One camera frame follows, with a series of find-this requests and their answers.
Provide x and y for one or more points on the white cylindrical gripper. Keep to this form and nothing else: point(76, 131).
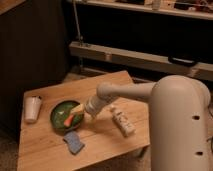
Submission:
point(93, 106)

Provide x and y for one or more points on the green ceramic bowl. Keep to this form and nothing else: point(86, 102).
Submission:
point(61, 112)

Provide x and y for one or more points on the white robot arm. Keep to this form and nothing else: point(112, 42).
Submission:
point(177, 106)

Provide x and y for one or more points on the orange carrot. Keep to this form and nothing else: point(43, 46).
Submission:
point(68, 121)

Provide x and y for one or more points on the blue sponge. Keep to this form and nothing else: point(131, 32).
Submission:
point(73, 141)

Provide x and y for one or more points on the white lotion bottle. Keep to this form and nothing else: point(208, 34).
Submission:
point(121, 120)

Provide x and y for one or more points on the white paper cup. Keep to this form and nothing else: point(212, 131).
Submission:
point(32, 106)

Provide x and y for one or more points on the metal stand pole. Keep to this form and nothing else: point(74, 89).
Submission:
point(79, 37)

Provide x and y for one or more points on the upper wooden shelf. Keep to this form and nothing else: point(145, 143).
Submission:
point(142, 8)

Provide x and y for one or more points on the long grey case with handle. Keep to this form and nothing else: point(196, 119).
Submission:
point(140, 60)

